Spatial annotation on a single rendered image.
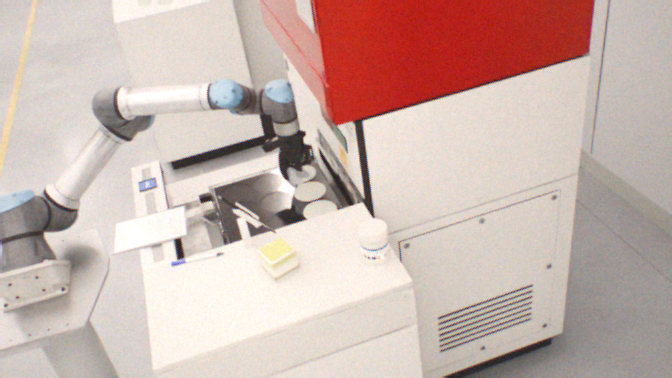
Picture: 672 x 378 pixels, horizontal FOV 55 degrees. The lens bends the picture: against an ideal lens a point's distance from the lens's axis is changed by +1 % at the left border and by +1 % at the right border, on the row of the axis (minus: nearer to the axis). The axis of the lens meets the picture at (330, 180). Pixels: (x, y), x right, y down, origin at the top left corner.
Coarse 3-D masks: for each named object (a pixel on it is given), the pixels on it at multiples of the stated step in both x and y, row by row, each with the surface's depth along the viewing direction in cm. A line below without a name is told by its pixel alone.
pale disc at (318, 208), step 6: (312, 204) 191; (318, 204) 191; (324, 204) 190; (330, 204) 190; (306, 210) 189; (312, 210) 189; (318, 210) 188; (324, 210) 188; (330, 210) 187; (336, 210) 187; (306, 216) 187; (312, 216) 186
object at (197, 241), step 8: (192, 224) 195; (200, 224) 194; (192, 232) 191; (200, 232) 191; (184, 240) 189; (192, 240) 188; (200, 240) 188; (208, 240) 187; (184, 248) 186; (192, 248) 185; (200, 248) 185; (208, 248) 184; (184, 256) 183
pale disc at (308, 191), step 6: (300, 186) 200; (306, 186) 199; (312, 186) 199; (318, 186) 198; (324, 186) 198; (294, 192) 197; (300, 192) 197; (306, 192) 197; (312, 192) 196; (318, 192) 196; (324, 192) 195; (300, 198) 194; (306, 198) 194; (312, 198) 194
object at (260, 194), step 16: (256, 176) 208; (272, 176) 207; (320, 176) 203; (224, 192) 203; (240, 192) 202; (256, 192) 200; (272, 192) 199; (288, 192) 198; (224, 208) 196; (256, 208) 194; (272, 208) 192; (288, 208) 191; (304, 208) 190; (224, 224) 189; (272, 224) 186; (288, 224) 185; (240, 240) 182
